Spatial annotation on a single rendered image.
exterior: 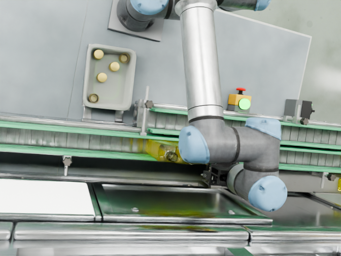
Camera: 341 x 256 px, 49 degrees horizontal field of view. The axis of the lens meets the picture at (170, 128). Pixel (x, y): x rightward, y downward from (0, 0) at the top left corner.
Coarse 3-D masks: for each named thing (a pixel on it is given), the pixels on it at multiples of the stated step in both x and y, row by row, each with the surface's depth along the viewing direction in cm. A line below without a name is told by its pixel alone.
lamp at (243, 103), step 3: (243, 99) 149; (246, 99) 149; (240, 102) 149; (243, 102) 148; (246, 102) 149; (249, 102) 149; (240, 105) 149; (243, 105) 149; (246, 105) 149; (249, 105) 149; (240, 108) 151; (243, 108) 149; (246, 108) 149
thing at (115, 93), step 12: (96, 48) 134; (108, 48) 132; (120, 48) 134; (96, 60) 139; (108, 60) 140; (132, 60) 136; (96, 72) 139; (108, 72) 140; (120, 72) 142; (132, 72) 136; (84, 84) 132; (96, 84) 140; (108, 84) 141; (120, 84) 142; (132, 84) 136; (84, 96) 132; (108, 96) 141; (120, 96) 143; (108, 108) 135; (120, 108) 136
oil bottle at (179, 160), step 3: (168, 141) 130; (171, 141) 131; (174, 141) 132; (177, 141) 133; (174, 144) 124; (177, 144) 124; (177, 147) 119; (177, 150) 119; (177, 153) 119; (180, 156) 118; (180, 159) 118; (177, 162) 119; (180, 162) 118; (183, 162) 118
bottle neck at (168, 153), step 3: (168, 150) 116; (165, 153) 115; (168, 153) 113; (171, 153) 112; (174, 153) 112; (165, 156) 115; (168, 156) 112; (174, 156) 114; (177, 156) 112; (168, 159) 112; (171, 159) 114; (174, 159) 113; (177, 159) 112; (174, 162) 112
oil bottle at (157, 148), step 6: (150, 144) 129; (156, 144) 121; (162, 144) 118; (168, 144) 120; (150, 150) 128; (156, 150) 120; (162, 150) 116; (174, 150) 117; (156, 156) 120; (162, 156) 116; (168, 162) 118
